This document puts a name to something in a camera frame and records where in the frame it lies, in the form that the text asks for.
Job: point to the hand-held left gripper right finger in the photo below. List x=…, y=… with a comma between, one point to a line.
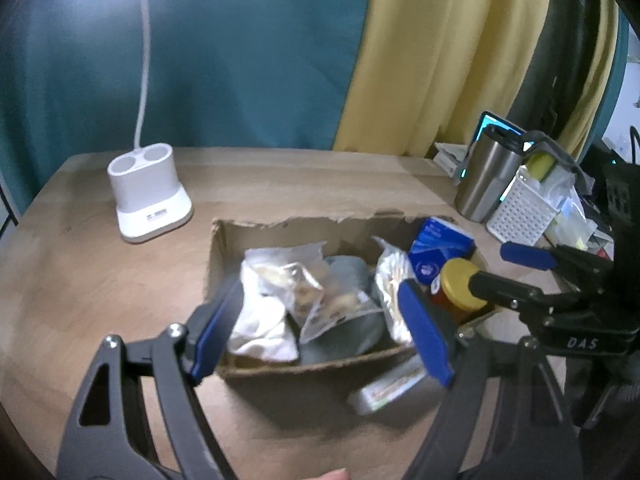
x=425, y=330

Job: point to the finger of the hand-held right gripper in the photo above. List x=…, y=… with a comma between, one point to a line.
x=505, y=290
x=525, y=254

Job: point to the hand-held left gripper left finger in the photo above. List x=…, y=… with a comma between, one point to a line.
x=215, y=330

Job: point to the jar with yellow lid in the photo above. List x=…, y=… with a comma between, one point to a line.
x=455, y=280

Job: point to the clear bag of cotton swabs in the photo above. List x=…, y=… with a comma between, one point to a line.
x=392, y=280

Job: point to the small green white carton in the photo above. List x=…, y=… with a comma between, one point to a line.
x=390, y=385

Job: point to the grey and white sock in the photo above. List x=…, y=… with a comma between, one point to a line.
x=350, y=335

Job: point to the blue tissue packet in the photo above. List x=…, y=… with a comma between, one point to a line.
x=440, y=245

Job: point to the clear snack bag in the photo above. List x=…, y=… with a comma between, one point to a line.
x=305, y=285

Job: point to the cardboard box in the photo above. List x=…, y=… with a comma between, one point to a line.
x=280, y=235

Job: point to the person's left hand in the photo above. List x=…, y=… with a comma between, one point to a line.
x=332, y=475

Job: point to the white perforated basket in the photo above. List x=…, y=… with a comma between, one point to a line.
x=522, y=207

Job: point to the yellow notepad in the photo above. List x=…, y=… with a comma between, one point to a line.
x=580, y=241

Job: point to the white plastic bag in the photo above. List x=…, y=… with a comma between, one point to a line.
x=570, y=210

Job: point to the stainless steel tumbler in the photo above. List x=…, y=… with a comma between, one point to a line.
x=485, y=180

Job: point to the yellow sponge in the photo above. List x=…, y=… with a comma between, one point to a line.
x=541, y=165

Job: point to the black device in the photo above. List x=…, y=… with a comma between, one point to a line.
x=622, y=210

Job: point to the small white box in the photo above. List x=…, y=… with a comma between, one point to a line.
x=450, y=157

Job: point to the lit screen device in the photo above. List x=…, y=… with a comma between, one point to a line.
x=492, y=121

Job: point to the white desk lamp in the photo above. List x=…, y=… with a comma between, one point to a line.
x=145, y=195

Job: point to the yellow curtain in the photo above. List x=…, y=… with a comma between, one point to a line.
x=440, y=60

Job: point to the dark grey curtain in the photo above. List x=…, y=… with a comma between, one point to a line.
x=570, y=40

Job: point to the teal curtain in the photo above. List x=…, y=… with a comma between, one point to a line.
x=200, y=60

